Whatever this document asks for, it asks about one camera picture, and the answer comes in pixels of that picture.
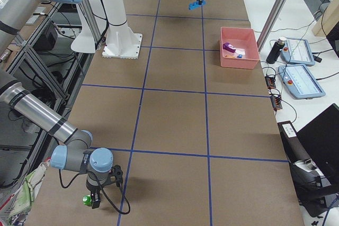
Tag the long blue stud block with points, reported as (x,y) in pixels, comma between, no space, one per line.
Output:
(196,4)

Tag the green block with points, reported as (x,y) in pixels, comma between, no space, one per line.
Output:
(87,200)

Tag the purple curved block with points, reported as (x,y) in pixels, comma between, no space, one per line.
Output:
(228,47)

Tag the pink plastic box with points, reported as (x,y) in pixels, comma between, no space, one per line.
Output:
(244,41)

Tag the crumpled cloth bag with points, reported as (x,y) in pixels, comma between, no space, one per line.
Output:
(16,209)

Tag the black water bottle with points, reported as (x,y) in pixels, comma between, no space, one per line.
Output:
(275,51)

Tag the far orange USB hub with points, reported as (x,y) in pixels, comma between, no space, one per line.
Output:
(270,82)

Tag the orange usb hub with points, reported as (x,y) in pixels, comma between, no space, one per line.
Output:
(270,82)
(276,102)

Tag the far teach pendant tablet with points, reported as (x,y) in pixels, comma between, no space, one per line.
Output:
(296,51)

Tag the teach pendant tablet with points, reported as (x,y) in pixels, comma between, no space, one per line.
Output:
(300,82)
(296,51)

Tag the near teach pendant tablet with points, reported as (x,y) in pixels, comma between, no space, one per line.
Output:
(300,82)

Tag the near orange USB hub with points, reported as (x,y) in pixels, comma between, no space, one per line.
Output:
(276,102)

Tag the black laptop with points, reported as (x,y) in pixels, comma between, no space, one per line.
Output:
(320,140)

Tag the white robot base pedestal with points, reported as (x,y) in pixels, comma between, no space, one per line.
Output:
(121,41)

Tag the aluminium frame post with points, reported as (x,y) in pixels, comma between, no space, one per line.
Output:
(268,26)

